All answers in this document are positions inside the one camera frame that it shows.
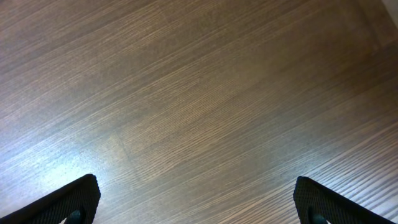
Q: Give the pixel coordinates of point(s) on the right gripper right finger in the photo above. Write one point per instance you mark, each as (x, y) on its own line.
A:
(316, 203)

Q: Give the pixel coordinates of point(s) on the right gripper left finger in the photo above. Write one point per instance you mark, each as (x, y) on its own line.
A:
(75, 202)

